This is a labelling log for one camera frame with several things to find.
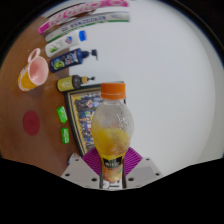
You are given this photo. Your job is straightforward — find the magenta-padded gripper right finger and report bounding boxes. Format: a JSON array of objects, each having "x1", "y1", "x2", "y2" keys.
[{"x1": 121, "y1": 146, "x2": 163, "y2": 190}]

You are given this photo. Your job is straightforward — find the blue pump bottle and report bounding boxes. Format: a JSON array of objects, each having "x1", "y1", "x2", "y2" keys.
[{"x1": 49, "y1": 47, "x2": 99, "y2": 74}]

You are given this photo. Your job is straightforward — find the small green packet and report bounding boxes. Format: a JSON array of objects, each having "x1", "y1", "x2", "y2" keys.
[
  {"x1": 60, "y1": 127, "x2": 71, "y2": 145},
  {"x1": 56, "y1": 105, "x2": 69, "y2": 125}
]

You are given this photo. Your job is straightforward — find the yellow and black pump bottle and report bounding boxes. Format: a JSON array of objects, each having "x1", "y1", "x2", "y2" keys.
[{"x1": 56, "y1": 74, "x2": 96, "y2": 93}]

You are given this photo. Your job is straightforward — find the white blue-capped bottle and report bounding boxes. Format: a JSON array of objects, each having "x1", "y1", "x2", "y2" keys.
[{"x1": 44, "y1": 29, "x2": 88, "y2": 58}]

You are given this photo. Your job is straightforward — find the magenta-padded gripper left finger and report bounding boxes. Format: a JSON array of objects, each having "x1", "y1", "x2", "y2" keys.
[{"x1": 61, "y1": 147, "x2": 105, "y2": 190}]

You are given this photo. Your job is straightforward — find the pink and yellow mug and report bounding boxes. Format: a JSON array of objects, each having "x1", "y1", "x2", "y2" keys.
[{"x1": 17, "y1": 47, "x2": 49, "y2": 92}]

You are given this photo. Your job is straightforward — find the orange-capped juice bottle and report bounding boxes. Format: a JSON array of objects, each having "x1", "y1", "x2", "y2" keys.
[{"x1": 91, "y1": 82, "x2": 135, "y2": 190}]

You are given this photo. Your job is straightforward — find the pink and white tube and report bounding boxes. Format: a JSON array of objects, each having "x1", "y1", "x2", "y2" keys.
[{"x1": 37, "y1": 0, "x2": 130, "y2": 35}]

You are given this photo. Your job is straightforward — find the flat round red coaster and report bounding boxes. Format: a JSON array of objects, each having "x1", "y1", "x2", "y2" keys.
[{"x1": 22, "y1": 110, "x2": 42, "y2": 137}]

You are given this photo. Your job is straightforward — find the white and green tube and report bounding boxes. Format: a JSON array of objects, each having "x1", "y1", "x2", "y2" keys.
[{"x1": 44, "y1": 11, "x2": 131, "y2": 44}]

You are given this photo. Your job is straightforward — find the dark-framed colourful picture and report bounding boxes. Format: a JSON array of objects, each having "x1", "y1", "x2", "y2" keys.
[{"x1": 63, "y1": 81, "x2": 126, "y2": 158}]

